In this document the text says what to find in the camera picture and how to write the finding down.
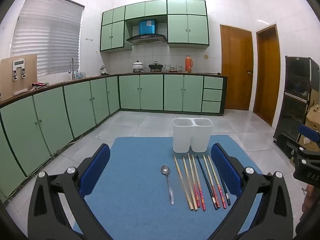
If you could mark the plain wooden door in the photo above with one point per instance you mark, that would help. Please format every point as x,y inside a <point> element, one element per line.
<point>267,80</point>

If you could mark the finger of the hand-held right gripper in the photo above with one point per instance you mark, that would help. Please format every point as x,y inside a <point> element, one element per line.
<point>310,133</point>

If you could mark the small metal kettle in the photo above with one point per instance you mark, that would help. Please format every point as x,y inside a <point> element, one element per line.
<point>103,70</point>

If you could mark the dark chopstick with silver end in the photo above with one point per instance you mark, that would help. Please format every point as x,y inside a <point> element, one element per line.
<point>227,197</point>
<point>206,180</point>

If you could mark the metal sink faucet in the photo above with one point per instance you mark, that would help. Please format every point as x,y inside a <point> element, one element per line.
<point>73,72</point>

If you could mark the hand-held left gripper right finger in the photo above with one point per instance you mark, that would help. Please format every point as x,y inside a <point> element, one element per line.
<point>225,167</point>

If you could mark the dark kitchen countertop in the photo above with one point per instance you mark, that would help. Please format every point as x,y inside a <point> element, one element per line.
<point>55,85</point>

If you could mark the blue table mat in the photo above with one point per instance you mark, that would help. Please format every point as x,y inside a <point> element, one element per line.
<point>140,180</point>

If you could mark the brown cardboard board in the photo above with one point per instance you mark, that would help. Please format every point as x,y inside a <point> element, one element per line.
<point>6,80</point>

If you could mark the white cooking pot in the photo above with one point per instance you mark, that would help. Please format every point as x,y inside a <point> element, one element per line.
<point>137,66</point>

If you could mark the bottles beside sink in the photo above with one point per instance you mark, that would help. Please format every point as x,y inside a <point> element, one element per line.
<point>80,75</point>

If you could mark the white flat device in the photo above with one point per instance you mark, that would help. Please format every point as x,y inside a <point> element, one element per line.
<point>18,62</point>

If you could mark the green base cabinets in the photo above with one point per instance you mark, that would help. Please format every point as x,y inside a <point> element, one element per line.
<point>150,92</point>

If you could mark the red cloth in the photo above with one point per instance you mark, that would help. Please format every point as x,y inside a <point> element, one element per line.
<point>37,85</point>

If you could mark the stack of small bowls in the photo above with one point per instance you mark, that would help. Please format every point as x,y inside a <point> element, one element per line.
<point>167,68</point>

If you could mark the white two-compartment utensil holder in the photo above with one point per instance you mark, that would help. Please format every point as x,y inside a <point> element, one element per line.
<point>182,137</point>

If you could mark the metal spoon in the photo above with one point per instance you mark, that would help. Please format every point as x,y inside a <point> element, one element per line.
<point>165,170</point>

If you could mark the orange thermos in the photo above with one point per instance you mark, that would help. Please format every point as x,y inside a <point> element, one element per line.
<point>188,65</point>

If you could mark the person's right hand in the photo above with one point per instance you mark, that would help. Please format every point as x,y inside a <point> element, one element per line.
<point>308,200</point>

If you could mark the green wall cabinets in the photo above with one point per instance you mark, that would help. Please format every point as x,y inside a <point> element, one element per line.
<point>187,30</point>

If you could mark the plain bamboo chopstick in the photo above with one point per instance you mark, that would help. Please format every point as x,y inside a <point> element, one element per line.
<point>183,182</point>
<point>189,183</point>

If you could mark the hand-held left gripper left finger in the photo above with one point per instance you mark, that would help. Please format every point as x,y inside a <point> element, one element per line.
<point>96,167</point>

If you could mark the range hood with blue chimney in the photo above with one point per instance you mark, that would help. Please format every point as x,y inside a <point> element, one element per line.
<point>146,38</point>

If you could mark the cardboard box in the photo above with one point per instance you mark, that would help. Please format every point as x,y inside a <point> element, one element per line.
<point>313,116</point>

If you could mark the red-ended bamboo chopstick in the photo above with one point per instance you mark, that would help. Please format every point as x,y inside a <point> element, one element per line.
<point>220,192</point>
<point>193,180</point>
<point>214,192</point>
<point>201,195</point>

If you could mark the white window blind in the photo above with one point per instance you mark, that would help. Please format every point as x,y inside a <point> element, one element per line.
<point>47,30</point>

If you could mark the black glass-front cabinet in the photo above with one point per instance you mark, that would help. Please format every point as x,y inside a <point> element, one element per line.
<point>297,80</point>

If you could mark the black wok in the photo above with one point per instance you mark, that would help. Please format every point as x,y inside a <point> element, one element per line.
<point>156,66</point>

